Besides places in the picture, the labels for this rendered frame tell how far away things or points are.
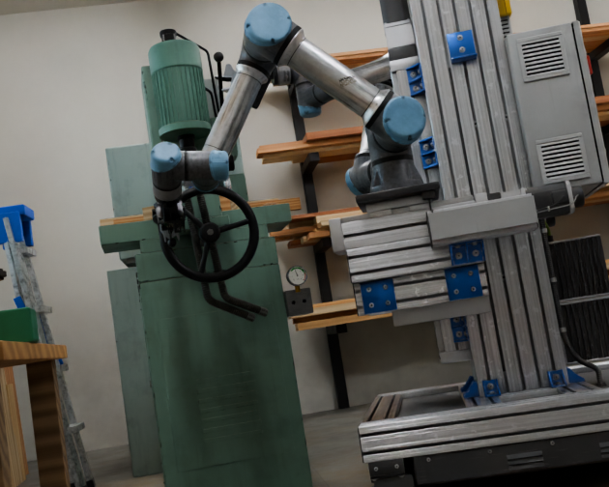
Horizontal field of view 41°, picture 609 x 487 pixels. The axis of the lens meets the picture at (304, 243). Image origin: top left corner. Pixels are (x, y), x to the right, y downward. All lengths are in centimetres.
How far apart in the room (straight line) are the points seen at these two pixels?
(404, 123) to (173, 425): 114
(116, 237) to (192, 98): 54
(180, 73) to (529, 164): 116
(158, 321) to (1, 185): 284
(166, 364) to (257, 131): 286
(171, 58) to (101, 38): 262
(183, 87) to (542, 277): 129
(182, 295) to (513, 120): 112
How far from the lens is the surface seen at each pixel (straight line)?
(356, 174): 285
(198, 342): 254
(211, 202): 249
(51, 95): 532
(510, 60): 246
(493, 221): 208
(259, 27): 213
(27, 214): 346
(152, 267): 255
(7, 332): 122
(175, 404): 254
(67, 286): 508
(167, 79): 278
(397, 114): 211
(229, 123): 221
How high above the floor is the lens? 48
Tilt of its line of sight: 6 degrees up
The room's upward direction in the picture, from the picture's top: 9 degrees counter-clockwise
